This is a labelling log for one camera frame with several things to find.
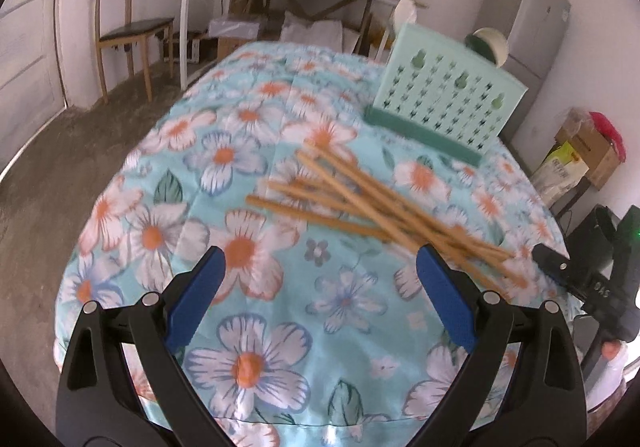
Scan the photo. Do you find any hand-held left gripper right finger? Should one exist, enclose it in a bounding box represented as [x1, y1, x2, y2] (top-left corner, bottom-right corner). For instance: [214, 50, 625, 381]
[407, 244, 587, 447]

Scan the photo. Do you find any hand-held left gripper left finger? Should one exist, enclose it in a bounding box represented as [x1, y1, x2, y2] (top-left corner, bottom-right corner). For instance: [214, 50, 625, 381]
[55, 247, 236, 447]

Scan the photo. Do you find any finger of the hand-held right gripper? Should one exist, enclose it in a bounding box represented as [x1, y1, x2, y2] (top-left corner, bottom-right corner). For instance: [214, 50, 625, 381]
[531, 243, 582, 289]

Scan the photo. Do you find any pile of wooden chopsticks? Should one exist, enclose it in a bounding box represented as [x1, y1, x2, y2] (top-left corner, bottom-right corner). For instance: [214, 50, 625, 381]
[246, 143, 528, 289]

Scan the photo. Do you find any mint green utensil holder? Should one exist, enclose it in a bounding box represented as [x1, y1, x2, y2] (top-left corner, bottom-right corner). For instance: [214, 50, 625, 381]
[364, 23, 528, 166]

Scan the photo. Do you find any black bin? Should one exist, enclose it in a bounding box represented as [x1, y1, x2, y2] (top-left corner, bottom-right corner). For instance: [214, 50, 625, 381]
[567, 204, 621, 278]

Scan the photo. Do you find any floral blue blanket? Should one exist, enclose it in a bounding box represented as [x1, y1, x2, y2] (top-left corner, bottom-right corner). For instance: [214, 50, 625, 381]
[52, 41, 583, 447]

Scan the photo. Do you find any brown cardboard box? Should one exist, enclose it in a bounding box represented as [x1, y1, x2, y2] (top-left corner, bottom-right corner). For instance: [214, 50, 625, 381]
[555, 108, 621, 190]

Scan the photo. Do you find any red plastic bag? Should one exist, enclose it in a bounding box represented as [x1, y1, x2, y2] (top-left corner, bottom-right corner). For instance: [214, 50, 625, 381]
[587, 111, 626, 162]

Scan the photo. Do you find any grey refrigerator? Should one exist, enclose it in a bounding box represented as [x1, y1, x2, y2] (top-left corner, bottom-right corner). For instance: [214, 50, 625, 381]
[472, 0, 572, 92]

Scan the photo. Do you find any plastic wrapped cardboard box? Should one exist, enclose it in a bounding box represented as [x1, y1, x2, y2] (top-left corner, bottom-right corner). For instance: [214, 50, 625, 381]
[209, 16, 266, 60]

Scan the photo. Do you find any wooden chair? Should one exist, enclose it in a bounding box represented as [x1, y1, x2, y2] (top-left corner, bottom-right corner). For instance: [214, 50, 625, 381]
[95, 0, 176, 104]

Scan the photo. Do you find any white sack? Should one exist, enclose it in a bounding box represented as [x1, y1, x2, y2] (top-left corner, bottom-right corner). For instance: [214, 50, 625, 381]
[280, 11, 346, 50]

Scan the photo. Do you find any white door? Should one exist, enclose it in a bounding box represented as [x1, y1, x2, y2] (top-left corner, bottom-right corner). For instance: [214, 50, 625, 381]
[0, 0, 68, 168]

